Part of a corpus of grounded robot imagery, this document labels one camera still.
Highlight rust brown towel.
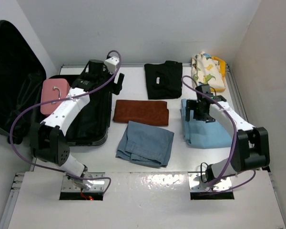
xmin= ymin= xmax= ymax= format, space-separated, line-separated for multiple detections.
xmin=113 ymin=100 xmax=169 ymax=126

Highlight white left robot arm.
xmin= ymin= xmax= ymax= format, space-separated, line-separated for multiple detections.
xmin=30 ymin=56 xmax=124 ymax=190

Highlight metal base plate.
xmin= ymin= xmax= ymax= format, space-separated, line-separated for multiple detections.
xmin=61 ymin=172 xmax=105 ymax=193
xmin=188 ymin=172 xmax=234 ymax=193

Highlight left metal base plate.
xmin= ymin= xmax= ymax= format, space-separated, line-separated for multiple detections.
xmin=61 ymin=172 xmax=105 ymax=193

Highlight black t-shirt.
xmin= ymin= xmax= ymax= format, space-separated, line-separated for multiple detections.
xmin=144 ymin=61 xmax=183 ymax=100

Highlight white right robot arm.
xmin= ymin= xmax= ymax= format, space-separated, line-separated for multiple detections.
xmin=182 ymin=94 xmax=270 ymax=187

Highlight light blue trousers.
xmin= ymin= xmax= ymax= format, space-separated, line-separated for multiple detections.
xmin=181 ymin=99 xmax=232 ymax=149

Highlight pink vanity case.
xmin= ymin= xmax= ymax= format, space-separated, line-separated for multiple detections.
xmin=41 ymin=78 xmax=70 ymax=116

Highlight grey-blue shorts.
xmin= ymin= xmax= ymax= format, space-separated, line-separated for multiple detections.
xmin=116 ymin=121 xmax=174 ymax=167

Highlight yellow plastic tray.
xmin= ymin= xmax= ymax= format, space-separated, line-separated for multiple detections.
xmin=212 ymin=56 xmax=226 ymax=93

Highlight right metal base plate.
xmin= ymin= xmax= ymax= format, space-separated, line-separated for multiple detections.
xmin=188 ymin=172 xmax=234 ymax=193

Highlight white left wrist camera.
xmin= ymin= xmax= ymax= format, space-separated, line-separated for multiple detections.
xmin=104 ymin=56 xmax=120 ymax=73

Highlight dinosaur print cream cloth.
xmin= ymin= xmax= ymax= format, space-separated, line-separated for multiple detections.
xmin=191 ymin=52 xmax=223 ymax=91

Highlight black open suitcase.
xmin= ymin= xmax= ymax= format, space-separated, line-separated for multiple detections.
xmin=0 ymin=20 xmax=112 ymax=146

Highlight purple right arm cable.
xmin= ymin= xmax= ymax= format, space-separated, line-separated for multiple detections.
xmin=182 ymin=75 xmax=256 ymax=197

